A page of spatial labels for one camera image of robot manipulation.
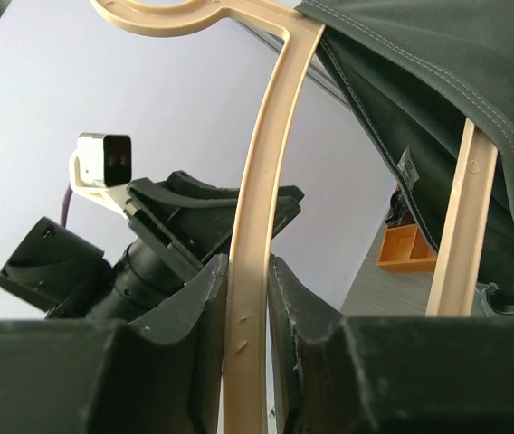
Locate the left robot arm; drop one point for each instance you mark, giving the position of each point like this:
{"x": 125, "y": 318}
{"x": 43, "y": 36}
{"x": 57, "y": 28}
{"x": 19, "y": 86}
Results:
{"x": 65, "y": 276}

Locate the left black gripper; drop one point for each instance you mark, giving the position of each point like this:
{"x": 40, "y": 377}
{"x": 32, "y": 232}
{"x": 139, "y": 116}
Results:
{"x": 183, "y": 220}

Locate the grey t shirt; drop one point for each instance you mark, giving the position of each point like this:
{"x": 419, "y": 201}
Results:
{"x": 413, "y": 73}

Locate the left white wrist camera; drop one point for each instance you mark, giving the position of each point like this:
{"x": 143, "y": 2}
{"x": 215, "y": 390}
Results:
{"x": 100, "y": 169}

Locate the brown wooden compartment tray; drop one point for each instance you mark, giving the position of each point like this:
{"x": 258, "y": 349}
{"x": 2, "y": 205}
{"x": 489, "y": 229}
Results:
{"x": 405, "y": 250}

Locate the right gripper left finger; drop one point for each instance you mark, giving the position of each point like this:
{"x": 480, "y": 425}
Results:
{"x": 158, "y": 374}

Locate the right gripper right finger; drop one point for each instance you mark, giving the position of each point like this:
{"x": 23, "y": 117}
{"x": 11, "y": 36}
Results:
{"x": 372, "y": 374}

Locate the rolled black sock left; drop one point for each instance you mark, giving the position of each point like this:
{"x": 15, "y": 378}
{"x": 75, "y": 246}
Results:
{"x": 399, "y": 213}

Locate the wooden hanger grey shirt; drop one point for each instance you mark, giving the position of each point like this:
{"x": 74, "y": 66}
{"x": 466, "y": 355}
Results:
{"x": 459, "y": 254}

